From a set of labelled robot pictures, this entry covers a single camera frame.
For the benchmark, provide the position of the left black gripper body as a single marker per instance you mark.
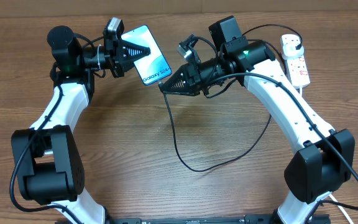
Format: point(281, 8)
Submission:
point(112, 56)

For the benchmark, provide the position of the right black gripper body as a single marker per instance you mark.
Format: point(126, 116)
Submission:
point(195, 73)

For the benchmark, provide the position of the blue Galaxy smartphone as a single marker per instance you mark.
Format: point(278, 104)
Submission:
point(154, 66)

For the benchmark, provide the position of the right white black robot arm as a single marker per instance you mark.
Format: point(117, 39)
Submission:
point(323, 157)

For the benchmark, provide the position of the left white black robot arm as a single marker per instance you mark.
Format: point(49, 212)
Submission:
point(47, 165)

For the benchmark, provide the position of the white charger plug adapter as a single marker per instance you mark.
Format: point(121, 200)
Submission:
point(290, 52)

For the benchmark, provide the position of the white power strip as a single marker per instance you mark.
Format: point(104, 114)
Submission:
point(296, 68)

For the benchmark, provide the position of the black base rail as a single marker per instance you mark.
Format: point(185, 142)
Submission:
point(194, 220)

